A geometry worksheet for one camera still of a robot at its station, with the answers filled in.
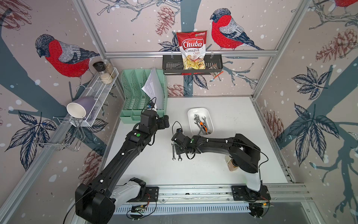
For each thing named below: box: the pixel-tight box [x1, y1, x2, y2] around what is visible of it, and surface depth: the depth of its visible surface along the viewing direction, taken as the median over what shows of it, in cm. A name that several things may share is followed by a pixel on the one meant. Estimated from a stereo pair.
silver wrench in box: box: [194, 121, 207, 135], surface depth 103 cm
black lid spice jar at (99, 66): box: [92, 61, 113, 84], surface depth 83 cm
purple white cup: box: [66, 96, 97, 120], surface depth 63 cm
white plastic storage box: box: [187, 107, 214, 136], surface depth 106 cm
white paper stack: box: [141, 67, 165, 111], surface depth 95 cm
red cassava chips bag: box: [176, 30, 208, 70], surface depth 84 cm
